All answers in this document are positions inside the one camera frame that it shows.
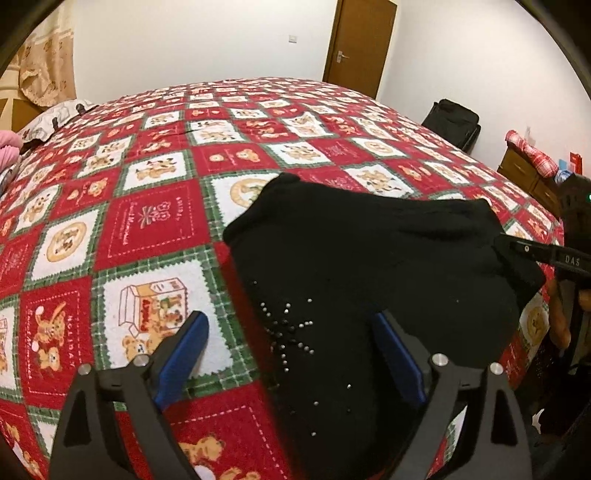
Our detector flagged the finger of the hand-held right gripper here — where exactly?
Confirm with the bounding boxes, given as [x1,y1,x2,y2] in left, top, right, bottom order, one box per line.
[493,233,555,265]

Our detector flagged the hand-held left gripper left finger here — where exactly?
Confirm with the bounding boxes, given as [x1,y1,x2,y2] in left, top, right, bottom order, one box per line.
[48,310,211,480]

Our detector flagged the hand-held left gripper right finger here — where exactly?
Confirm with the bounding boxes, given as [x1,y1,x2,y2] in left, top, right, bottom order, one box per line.
[372,310,534,480]

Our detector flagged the black pants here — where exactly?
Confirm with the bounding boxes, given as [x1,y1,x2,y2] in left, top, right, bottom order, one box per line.
[223,172,548,480]

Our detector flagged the person's right hand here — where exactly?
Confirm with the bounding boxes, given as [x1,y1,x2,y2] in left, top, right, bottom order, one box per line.
[549,277,591,349]

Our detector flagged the red cloth bundle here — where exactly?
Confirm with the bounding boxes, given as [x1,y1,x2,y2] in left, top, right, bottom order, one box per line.
[505,129,560,178]

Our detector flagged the wooden cabinet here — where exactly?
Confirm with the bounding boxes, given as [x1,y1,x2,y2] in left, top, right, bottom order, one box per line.
[498,141,566,217]

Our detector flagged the red printed blanket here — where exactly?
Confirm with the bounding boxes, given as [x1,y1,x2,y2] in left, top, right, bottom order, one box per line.
[0,76,566,480]

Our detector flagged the black suitcase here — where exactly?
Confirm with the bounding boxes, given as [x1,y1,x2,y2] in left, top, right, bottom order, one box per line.
[421,98,482,154]

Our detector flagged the brown wooden door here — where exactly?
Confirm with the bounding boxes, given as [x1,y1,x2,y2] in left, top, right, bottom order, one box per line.
[322,0,398,99]

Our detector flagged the white patterned pillow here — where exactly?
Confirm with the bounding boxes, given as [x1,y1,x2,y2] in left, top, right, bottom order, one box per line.
[21,99,98,148]

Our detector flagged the pink cloth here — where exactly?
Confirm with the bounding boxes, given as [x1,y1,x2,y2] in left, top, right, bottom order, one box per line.
[0,129,24,169]

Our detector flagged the cream wooden headboard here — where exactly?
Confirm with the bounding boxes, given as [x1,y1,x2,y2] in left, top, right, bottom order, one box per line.
[0,69,44,134]

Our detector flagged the beige patterned curtain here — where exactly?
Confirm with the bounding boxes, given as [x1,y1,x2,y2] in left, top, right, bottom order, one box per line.
[11,28,77,109]

